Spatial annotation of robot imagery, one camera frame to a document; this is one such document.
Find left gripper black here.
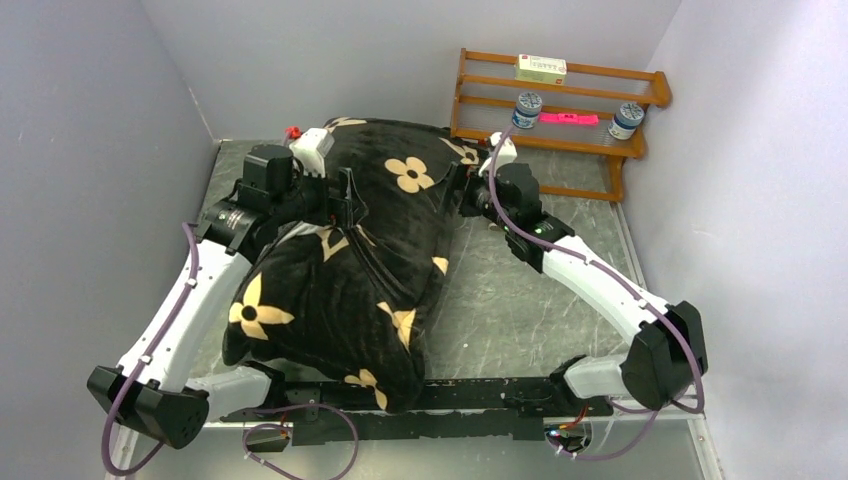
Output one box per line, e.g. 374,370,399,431
270,160,367,228

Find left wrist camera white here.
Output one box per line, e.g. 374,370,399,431
289,128,334,178

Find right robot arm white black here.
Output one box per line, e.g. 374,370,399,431
440,163,708,415

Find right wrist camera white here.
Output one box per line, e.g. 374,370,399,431
480,132,518,176

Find blue white jar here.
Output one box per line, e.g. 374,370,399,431
607,102,645,141
512,91,543,129

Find wooden shelf rack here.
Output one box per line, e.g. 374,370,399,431
450,48,673,202

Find black pillowcase with beige flowers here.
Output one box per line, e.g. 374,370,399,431
221,117,487,414

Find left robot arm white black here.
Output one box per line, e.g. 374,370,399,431
87,144,367,449

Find left blue white jar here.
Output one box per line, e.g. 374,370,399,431
512,91,543,129

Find white green box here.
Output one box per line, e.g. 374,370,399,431
514,54,568,86

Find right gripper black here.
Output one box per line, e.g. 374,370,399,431
424,162,514,233

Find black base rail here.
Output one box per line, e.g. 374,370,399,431
224,377,613,446

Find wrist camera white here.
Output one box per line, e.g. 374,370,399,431
480,132,518,176
289,128,334,178

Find right blue white jar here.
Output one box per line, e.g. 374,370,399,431
607,102,645,141

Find pink highlighter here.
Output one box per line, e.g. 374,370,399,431
538,113,599,126

